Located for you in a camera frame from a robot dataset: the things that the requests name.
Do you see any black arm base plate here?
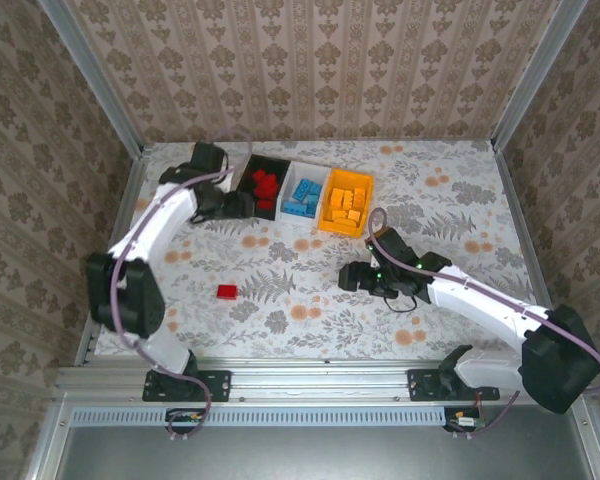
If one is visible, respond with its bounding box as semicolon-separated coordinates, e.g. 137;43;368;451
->
142;368;231;403
407;368;500;403

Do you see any white plastic bin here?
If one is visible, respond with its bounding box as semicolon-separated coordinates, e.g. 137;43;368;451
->
277;160;332;227

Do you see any aluminium frame post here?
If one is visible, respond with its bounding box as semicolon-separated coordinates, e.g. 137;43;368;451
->
490;0;589;151
37;0;146;157

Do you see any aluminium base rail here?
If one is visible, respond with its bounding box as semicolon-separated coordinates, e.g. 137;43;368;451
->
54;357;599;404

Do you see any small connector board with wires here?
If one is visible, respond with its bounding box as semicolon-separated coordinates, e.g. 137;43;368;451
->
165;407;216;435
443;407;486;434

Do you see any floral table cover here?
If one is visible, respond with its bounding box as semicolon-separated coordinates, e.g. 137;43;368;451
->
94;140;555;361

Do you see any aluminium table side rail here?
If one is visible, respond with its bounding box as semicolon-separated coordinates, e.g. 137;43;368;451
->
493;142;572;364
74;143;154;366

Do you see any grey metal panel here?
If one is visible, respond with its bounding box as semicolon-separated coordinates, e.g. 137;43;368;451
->
54;405;600;480

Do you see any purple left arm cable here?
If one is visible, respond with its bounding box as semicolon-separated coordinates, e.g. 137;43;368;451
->
110;127;254;441

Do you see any grey slotted cable duct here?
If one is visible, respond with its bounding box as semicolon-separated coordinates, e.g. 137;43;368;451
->
72;404;454;427

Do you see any orange plastic bin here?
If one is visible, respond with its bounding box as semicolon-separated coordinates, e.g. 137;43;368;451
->
317;167;376;236

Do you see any black plastic bin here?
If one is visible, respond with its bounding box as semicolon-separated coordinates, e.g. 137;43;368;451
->
234;153;292;222

